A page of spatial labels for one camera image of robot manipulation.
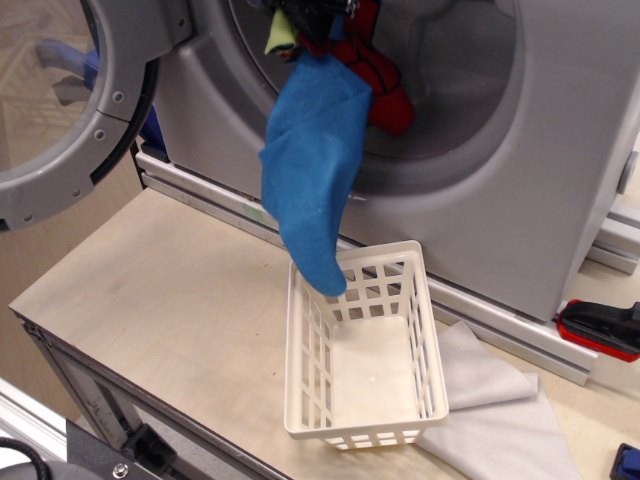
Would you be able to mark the red cloth with black trim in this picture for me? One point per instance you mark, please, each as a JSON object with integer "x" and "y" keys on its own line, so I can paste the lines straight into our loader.
{"x": 391, "y": 110}

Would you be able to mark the blue object behind door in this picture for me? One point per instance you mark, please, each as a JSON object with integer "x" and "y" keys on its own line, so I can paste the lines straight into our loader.
{"x": 56, "y": 54}

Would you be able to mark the white plastic laundry basket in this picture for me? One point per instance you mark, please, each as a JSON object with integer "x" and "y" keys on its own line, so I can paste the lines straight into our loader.
{"x": 364, "y": 370}

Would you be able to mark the green cloth with black trim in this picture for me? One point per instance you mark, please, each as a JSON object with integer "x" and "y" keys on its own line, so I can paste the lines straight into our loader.
{"x": 283, "y": 36}

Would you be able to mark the blue cloth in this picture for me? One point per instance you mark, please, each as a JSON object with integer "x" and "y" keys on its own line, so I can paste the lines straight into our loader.
{"x": 313, "y": 150}

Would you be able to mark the grey round machine door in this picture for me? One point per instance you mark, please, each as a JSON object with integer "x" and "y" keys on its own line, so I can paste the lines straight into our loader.
{"x": 58, "y": 138}

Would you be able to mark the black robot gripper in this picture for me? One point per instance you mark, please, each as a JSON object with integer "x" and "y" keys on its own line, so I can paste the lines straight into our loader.
{"x": 313, "y": 18}

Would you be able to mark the grey felt cloth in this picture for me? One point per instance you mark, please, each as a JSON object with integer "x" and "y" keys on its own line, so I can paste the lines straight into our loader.
{"x": 500, "y": 423}

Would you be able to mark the blue black object at corner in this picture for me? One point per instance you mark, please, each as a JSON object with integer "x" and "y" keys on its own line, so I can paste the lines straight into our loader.
{"x": 626, "y": 465}

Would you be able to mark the grey toy washing machine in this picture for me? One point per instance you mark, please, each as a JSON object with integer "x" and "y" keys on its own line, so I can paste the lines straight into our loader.
{"x": 527, "y": 113}

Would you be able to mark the black metal bracket with bolt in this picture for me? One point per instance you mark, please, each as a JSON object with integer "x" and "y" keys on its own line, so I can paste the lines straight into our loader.
{"x": 146, "y": 459}

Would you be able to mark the red and black clamp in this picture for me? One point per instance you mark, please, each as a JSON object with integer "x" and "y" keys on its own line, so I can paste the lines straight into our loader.
{"x": 606, "y": 329}

